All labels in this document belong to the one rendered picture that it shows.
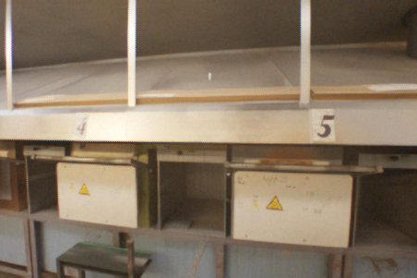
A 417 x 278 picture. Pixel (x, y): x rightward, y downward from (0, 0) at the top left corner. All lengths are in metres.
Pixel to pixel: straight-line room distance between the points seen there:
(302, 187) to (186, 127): 0.69
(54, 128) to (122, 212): 0.63
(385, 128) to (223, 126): 0.67
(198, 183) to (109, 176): 0.88
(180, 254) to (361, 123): 1.36
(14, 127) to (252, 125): 1.38
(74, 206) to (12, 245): 1.11
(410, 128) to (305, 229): 0.66
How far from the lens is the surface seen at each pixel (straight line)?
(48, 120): 1.31
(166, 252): 1.53
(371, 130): 0.95
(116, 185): 1.26
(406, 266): 1.77
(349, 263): 1.52
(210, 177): 1.76
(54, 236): 2.11
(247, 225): 1.09
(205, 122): 0.79
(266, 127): 0.79
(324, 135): 0.85
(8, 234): 2.55
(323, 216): 1.16
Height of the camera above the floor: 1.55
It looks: 2 degrees down
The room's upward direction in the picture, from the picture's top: straight up
